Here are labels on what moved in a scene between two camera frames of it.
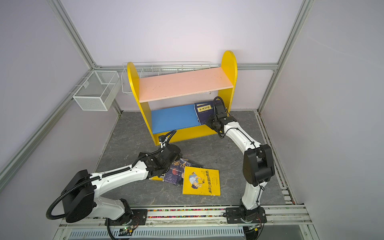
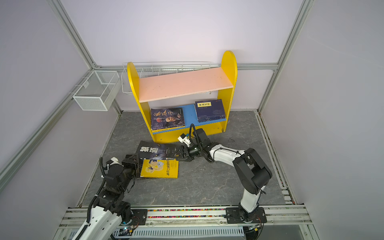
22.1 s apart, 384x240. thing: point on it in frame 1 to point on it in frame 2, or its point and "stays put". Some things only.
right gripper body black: (213, 123) to (195, 151)
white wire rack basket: (147, 69) stays put
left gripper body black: (167, 168) to (130, 169)
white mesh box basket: (98, 91) stays put
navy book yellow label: (205, 111) stays put
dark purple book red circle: (175, 173) to (162, 118)
